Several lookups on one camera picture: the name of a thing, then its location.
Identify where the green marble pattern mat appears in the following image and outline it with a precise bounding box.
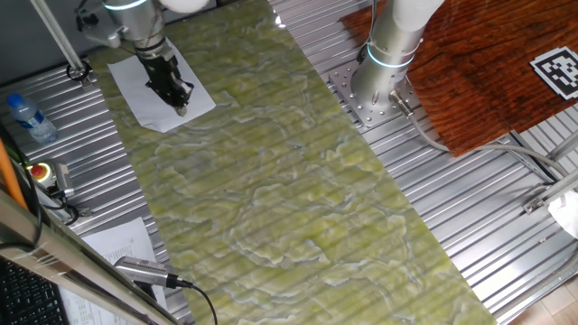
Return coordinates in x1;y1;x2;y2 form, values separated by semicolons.
88;0;498;325

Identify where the white paper sheet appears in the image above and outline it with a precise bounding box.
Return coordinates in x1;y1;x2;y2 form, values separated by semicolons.
107;38;218;135

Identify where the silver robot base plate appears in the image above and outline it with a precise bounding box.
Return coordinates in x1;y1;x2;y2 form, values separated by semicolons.
328;60;428;128

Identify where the black camera cable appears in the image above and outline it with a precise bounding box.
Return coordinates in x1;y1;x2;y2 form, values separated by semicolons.
174;278;219;325

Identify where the white crumpled cloth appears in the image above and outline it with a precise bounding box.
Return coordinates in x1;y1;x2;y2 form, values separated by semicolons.
547;189;578;239

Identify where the brown wooden board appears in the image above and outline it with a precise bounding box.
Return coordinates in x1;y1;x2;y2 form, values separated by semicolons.
340;0;578;158

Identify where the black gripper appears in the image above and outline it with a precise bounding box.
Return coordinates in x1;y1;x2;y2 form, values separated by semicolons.
136;44;195;117

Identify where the clear plastic water bottle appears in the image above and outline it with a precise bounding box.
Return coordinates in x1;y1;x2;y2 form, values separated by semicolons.
5;93;59;145

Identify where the aluminium frame pole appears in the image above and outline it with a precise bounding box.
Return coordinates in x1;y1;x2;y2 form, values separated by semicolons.
29;0;94;87

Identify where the black white fiducial marker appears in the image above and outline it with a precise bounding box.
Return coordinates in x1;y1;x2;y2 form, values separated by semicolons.
529;46;578;101

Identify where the silver ribbed bar camera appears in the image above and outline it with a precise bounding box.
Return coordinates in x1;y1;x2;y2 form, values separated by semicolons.
113;255;182;290

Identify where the black ring cable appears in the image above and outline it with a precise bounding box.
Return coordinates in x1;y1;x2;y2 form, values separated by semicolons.
66;60;93;83

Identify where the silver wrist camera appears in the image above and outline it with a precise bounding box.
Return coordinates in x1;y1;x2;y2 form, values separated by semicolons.
76;11;124;49

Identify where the red yellow emergency stop button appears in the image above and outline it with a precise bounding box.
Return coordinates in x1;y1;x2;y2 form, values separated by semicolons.
25;162;56;186

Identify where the printed white paper document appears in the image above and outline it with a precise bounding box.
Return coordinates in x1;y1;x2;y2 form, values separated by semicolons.
58;217;169;325

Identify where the aluminium frame bar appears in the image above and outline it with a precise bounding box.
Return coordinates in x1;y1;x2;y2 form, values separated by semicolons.
0;189;182;325

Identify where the grey robot power cable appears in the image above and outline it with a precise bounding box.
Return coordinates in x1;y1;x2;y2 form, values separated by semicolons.
388;89;570;178

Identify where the orange tube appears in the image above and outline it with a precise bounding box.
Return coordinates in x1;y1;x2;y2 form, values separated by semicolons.
0;137;29;211

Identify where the black computer keyboard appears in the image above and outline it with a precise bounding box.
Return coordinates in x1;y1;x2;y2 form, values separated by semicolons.
0;259;71;325

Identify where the black cable bundle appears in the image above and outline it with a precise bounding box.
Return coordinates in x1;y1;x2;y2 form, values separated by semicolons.
0;166;81;252

